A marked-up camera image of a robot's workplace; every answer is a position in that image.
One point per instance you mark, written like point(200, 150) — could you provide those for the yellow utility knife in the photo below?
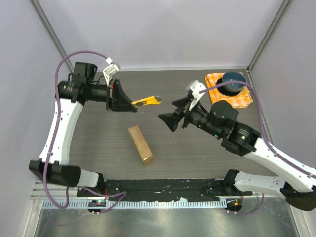
point(152, 100)

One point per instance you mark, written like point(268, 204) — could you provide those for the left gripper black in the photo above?
point(116, 99)

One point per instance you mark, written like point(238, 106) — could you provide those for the blue ceramic bowl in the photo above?
point(233, 77)

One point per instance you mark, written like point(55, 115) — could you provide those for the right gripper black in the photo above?
point(172, 119)

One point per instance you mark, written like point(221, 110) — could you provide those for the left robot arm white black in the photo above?
point(71, 96)

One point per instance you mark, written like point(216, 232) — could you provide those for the white slotted cable duct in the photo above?
point(181, 204)

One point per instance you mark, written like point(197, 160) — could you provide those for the brown cardboard express box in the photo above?
point(141, 145)

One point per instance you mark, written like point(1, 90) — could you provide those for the orange checkered cloth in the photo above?
point(242, 100)

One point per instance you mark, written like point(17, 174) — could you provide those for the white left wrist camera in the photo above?
point(110, 70)

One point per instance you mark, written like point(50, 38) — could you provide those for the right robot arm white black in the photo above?
point(293, 181)

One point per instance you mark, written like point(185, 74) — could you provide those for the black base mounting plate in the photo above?
point(210, 186)

